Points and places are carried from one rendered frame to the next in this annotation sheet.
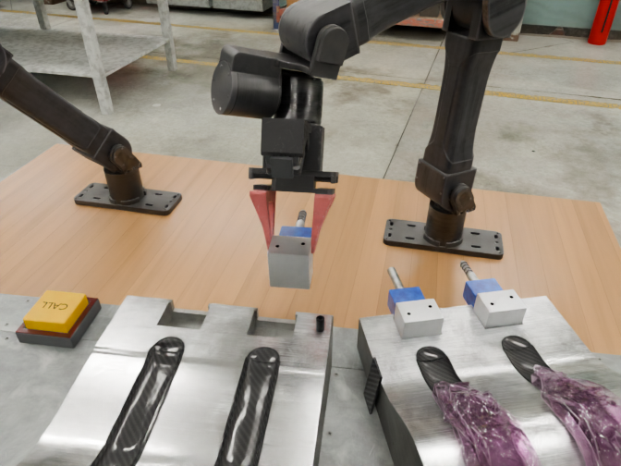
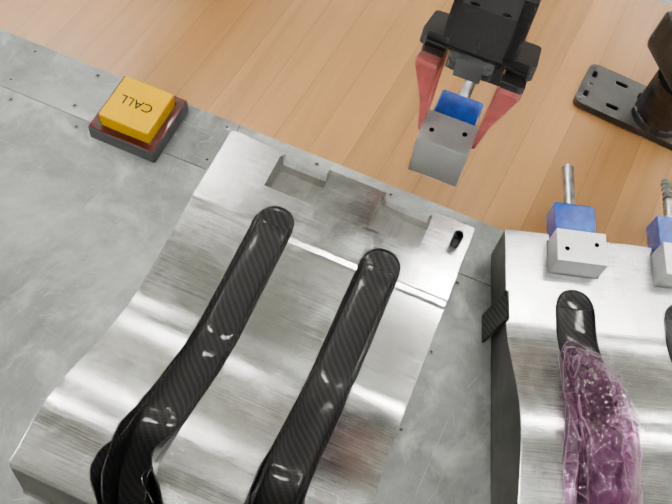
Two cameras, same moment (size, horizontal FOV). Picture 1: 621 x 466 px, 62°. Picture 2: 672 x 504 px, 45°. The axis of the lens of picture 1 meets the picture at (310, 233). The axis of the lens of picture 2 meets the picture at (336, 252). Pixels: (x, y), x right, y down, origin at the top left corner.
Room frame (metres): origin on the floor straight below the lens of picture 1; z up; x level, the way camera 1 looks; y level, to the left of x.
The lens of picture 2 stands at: (0.02, 0.07, 1.55)
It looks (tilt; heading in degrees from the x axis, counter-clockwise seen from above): 61 degrees down; 5
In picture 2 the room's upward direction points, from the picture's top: 11 degrees clockwise
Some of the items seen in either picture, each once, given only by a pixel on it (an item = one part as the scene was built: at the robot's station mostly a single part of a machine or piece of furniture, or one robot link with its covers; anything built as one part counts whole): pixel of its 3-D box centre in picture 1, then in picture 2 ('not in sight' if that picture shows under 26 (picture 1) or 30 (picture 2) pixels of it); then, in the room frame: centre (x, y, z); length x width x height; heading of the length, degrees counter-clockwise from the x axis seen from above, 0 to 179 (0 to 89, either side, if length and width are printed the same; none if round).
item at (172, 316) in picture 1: (187, 324); (297, 187); (0.45, 0.15, 0.87); 0.05 x 0.05 x 0.04; 82
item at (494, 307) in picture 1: (481, 291); (671, 232); (0.53, -0.23, 0.86); 0.13 x 0.05 x 0.05; 9
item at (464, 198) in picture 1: (448, 190); not in sight; (0.72, -0.22, 0.90); 0.09 x 0.06 x 0.06; 29
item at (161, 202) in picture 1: (124, 182); not in sight; (0.86, 0.36, 0.84); 0.20 x 0.07 x 0.08; 77
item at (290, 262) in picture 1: (296, 239); (457, 112); (0.54, 0.02, 0.93); 0.13 x 0.05 x 0.05; 173
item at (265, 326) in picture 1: (273, 334); (398, 228); (0.43, 0.04, 0.87); 0.05 x 0.05 x 0.04; 82
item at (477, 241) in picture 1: (444, 221); (670, 99); (0.72, -0.23, 0.84); 0.20 x 0.07 x 0.08; 77
